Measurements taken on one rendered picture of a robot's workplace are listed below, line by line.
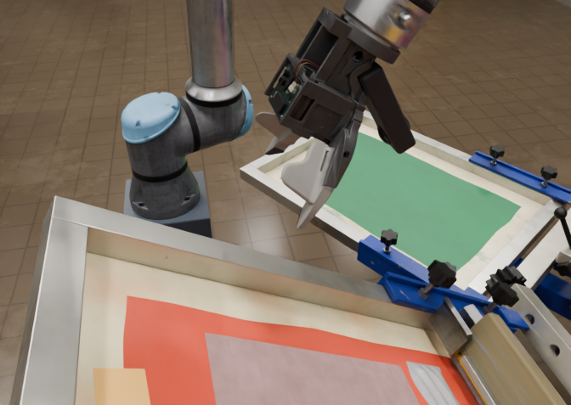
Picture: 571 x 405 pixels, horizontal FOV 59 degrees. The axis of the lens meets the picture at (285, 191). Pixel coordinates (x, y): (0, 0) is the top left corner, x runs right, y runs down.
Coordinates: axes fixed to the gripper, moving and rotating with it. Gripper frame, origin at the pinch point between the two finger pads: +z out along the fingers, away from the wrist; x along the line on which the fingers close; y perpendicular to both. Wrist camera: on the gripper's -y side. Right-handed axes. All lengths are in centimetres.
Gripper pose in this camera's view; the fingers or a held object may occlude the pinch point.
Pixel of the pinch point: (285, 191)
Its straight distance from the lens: 59.1
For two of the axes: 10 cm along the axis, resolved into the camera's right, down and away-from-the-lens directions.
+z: -5.1, 7.6, 4.1
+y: -8.2, -2.9, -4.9
